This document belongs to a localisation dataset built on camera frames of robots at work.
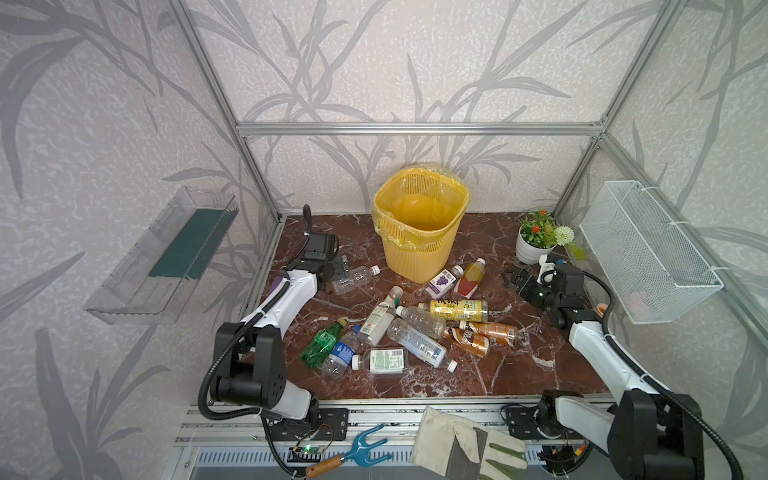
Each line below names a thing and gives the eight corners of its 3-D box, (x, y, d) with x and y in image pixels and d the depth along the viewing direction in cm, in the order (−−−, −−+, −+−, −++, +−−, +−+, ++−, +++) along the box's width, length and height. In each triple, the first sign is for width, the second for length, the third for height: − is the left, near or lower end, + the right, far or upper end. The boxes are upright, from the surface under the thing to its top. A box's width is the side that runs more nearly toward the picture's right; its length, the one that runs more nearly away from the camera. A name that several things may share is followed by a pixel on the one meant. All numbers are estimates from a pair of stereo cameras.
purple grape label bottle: (423, 292, 99) (423, 287, 97) (452, 265, 107) (453, 259, 104) (434, 301, 97) (435, 296, 95) (463, 273, 104) (464, 268, 102)
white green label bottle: (361, 339, 90) (358, 330, 85) (387, 298, 99) (386, 288, 94) (376, 348, 88) (375, 339, 83) (401, 305, 97) (401, 295, 92)
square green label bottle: (352, 375, 83) (350, 371, 80) (354, 353, 87) (352, 348, 84) (408, 375, 83) (408, 371, 80) (408, 353, 87) (408, 348, 84)
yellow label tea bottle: (419, 327, 92) (420, 316, 86) (418, 311, 96) (419, 299, 90) (485, 327, 92) (491, 316, 86) (482, 311, 96) (487, 299, 90)
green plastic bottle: (299, 360, 86) (294, 355, 82) (335, 318, 95) (332, 311, 91) (316, 374, 84) (312, 369, 80) (352, 329, 92) (349, 322, 89)
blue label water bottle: (324, 379, 83) (320, 374, 79) (329, 348, 88) (326, 342, 85) (357, 379, 83) (355, 374, 79) (360, 348, 88) (358, 342, 85)
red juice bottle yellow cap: (451, 298, 99) (453, 289, 94) (473, 264, 108) (476, 254, 103) (466, 306, 97) (469, 297, 92) (487, 271, 106) (491, 261, 101)
